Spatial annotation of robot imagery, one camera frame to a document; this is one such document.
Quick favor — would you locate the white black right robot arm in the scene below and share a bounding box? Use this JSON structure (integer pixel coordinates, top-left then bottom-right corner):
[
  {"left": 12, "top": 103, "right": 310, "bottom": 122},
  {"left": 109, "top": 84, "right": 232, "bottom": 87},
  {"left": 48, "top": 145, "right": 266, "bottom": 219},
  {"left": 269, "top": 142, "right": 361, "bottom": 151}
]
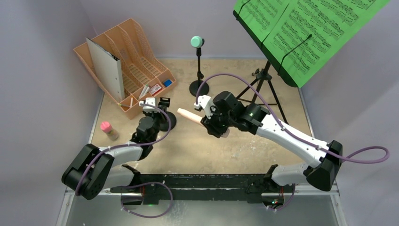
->
[{"left": 194, "top": 91, "right": 343, "bottom": 192}]

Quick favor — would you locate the mint green toy microphone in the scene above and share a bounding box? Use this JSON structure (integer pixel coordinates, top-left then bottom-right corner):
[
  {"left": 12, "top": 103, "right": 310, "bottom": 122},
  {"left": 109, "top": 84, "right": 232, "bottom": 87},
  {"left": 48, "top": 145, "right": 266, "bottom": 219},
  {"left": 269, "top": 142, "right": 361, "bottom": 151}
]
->
[{"left": 190, "top": 35, "right": 205, "bottom": 48}]

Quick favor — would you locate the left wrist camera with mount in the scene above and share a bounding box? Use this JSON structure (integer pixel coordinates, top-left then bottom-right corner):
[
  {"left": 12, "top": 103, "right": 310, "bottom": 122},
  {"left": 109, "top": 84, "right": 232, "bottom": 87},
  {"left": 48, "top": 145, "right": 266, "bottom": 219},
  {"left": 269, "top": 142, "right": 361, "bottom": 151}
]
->
[{"left": 139, "top": 97, "right": 158, "bottom": 113}]

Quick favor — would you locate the pink toy microphone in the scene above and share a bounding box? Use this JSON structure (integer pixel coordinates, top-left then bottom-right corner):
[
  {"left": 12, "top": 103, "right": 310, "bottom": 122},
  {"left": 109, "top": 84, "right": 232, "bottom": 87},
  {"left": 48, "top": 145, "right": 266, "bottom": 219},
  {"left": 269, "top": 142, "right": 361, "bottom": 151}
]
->
[{"left": 177, "top": 108, "right": 230, "bottom": 138}]

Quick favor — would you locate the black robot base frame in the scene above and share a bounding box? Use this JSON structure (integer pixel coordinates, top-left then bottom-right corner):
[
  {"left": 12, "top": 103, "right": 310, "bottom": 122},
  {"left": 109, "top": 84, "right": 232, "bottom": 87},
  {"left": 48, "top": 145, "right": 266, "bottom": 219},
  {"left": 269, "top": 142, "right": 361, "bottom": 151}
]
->
[{"left": 111, "top": 174, "right": 295, "bottom": 207}]

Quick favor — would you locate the black tripod music stand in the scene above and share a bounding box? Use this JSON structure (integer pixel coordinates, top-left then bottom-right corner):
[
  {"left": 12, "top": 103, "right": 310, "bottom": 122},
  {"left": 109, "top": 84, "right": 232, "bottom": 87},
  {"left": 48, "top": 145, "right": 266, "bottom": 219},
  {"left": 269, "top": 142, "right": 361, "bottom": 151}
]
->
[{"left": 233, "top": 0, "right": 298, "bottom": 123}]

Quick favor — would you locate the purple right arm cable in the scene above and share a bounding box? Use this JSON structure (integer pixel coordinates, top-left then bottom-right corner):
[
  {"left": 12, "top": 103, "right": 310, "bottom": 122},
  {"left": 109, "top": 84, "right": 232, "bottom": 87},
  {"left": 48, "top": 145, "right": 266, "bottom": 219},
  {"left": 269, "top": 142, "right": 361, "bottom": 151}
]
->
[{"left": 195, "top": 73, "right": 390, "bottom": 164}]

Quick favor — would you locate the grey binder folder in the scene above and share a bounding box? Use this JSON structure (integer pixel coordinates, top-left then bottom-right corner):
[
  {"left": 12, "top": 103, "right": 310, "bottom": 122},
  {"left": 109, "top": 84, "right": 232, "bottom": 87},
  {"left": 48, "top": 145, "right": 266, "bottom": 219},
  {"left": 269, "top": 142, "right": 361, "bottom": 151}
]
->
[{"left": 86, "top": 37, "right": 125, "bottom": 102}]

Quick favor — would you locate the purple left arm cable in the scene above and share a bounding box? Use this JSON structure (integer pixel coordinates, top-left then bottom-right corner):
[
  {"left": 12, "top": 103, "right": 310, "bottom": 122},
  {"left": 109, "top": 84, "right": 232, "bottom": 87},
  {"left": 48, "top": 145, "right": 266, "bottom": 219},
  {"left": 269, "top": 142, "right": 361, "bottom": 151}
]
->
[{"left": 74, "top": 103, "right": 172, "bottom": 197}]

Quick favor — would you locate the red white staples box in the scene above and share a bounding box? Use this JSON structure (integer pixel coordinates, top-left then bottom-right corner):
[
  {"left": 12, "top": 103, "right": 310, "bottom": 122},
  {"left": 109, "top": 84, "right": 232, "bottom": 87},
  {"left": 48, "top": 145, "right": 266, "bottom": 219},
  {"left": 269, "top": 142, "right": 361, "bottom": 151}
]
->
[{"left": 149, "top": 84, "right": 163, "bottom": 96}]

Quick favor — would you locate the green capped marker middle slot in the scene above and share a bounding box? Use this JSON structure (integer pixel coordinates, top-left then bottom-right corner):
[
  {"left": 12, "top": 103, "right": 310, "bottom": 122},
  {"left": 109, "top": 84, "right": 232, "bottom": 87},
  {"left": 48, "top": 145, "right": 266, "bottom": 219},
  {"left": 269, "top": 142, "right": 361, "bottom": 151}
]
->
[{"left": 138, "top": 84, "right": 149, "bottom": 99}]

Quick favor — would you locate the pink capped bottle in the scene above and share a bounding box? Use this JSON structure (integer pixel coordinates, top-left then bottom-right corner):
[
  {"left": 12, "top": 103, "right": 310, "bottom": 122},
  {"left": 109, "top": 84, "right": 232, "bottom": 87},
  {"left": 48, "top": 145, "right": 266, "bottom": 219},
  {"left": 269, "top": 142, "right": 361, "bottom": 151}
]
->
[{"left": 100, "top": 121, "right": 119, "bottom": 141}]

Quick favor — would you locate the black mic stand for pink mic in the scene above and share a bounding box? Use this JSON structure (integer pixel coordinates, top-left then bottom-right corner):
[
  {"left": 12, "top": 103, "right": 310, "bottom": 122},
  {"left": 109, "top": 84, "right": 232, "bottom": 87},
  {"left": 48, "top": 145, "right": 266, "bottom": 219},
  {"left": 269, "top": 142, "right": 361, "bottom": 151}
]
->
[{"left": 158, "top": 97, "right": 177, "bottom": 132}]

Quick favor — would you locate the black mic stand with green mic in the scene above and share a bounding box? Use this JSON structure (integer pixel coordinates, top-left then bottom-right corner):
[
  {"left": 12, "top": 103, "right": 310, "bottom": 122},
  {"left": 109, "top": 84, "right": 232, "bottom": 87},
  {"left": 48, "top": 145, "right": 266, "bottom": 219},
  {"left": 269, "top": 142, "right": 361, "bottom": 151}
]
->
[{"left": 189, "top": 48, "right": 209, "bottom": 97}]

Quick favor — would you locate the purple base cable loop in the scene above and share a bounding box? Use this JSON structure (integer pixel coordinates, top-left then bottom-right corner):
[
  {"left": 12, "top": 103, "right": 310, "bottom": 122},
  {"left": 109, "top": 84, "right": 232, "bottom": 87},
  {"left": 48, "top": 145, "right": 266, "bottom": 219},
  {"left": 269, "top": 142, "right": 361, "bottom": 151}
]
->
[{"left": 120, "top": 182, "right": 174, "bottom": 219}]

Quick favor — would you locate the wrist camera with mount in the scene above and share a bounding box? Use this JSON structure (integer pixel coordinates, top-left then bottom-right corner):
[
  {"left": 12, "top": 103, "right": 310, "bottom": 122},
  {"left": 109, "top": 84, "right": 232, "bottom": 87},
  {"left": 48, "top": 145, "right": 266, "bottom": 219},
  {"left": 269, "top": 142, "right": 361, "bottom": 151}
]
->
[
  {"left": 194, "top": 95, "right": 213, "bottom": 119},
  {"left": 139, "top": 97, "right": 158, "bottom": 113}
]

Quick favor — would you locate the green sheet music paper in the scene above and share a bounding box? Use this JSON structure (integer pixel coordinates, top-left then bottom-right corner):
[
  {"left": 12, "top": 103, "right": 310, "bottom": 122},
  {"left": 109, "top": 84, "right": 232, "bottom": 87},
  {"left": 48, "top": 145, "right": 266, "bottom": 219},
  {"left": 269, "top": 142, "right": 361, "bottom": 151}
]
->
[{"left": 233, "top": 0, "right": 391, "bottom": 88}]

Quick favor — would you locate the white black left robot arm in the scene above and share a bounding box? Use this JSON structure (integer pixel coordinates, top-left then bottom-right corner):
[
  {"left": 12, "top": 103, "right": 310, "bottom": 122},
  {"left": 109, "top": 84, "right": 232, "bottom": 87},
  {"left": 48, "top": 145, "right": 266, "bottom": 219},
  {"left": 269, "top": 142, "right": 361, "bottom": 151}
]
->
[{"left": 61, "top": 106, "right": 176, "bottom": 200}]

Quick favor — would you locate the orange plastic file organizer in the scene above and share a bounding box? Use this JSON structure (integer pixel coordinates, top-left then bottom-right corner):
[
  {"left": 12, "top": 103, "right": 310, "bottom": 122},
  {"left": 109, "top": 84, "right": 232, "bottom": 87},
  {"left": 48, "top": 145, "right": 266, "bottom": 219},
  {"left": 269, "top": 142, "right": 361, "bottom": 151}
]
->
[{"left": 74, "top": 18, "right": 177, "bottom": 120}]

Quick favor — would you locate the blue small box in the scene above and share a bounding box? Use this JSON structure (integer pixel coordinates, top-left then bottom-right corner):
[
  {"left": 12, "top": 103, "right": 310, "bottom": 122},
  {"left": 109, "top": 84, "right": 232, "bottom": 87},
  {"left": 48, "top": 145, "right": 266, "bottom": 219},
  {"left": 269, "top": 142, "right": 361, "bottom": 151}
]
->
[{"left": 163, "top": 79, "right": 173, "bottom": 87}]

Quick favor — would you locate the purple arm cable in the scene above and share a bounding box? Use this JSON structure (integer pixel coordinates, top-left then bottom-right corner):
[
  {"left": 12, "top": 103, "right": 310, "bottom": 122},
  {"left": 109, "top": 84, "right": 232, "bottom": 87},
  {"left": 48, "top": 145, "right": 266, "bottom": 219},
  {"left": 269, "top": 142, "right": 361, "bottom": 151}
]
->
[
  {"left": 74, "top": 103, "right": 172, "bottom": 197},
  {"left": 195, "top": 73, "right": 390, "bottom": 164}
]

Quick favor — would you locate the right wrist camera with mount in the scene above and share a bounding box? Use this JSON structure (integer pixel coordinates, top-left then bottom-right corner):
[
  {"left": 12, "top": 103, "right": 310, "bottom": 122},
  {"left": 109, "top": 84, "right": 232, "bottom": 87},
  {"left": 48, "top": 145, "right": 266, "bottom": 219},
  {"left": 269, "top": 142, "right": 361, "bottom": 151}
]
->
[{"left": 194, "top": 95, "right": 213, "bottom": 119}]

